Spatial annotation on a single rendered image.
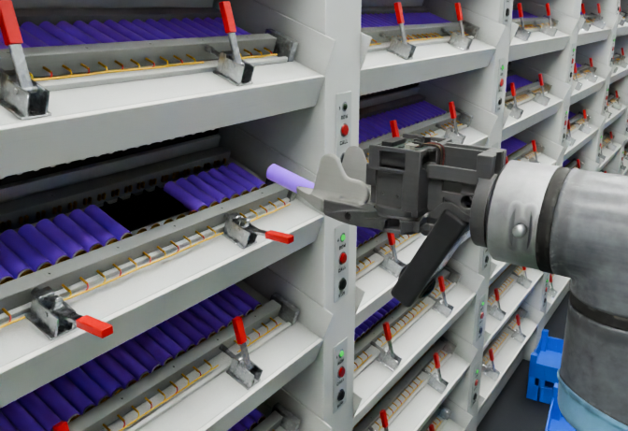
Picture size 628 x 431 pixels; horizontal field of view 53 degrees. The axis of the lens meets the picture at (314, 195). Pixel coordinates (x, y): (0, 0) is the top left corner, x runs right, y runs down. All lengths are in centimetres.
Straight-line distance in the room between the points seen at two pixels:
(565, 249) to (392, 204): 16
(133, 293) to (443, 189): 33
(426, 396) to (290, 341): 67
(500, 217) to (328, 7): 44
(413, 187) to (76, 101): 31
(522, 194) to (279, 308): 54
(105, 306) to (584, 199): 45
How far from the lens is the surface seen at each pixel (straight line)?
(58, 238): 72
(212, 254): 77
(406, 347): 137
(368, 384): 125
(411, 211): 58
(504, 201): 54
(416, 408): 154
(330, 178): 63
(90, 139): 61
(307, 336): 99
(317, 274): 96
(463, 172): 57
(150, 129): 65
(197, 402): 85
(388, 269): 121
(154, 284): 71
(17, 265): 68
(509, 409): 224
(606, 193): 53
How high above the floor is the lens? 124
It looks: 17 degrees down
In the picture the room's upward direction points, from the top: straight up
